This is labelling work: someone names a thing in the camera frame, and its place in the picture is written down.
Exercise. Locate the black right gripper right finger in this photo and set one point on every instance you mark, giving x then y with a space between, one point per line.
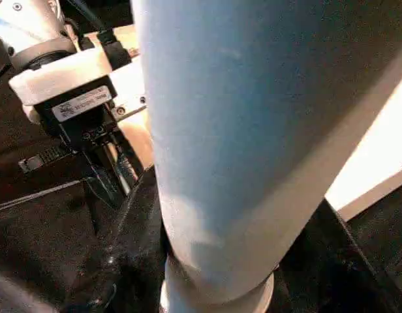
338 267

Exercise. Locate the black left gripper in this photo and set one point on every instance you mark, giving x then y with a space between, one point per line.
90 134

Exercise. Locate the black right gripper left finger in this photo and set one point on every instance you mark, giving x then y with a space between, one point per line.
126 261

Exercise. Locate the white plastic table top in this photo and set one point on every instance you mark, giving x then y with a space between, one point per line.
377 150

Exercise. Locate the white plastic table leg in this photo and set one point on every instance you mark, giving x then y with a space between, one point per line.
253 130

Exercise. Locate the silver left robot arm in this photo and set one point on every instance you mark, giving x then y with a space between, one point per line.
28 26

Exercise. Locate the black work mat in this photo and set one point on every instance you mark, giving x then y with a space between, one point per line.
38 222

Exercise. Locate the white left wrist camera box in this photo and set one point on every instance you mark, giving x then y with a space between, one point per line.
64 81

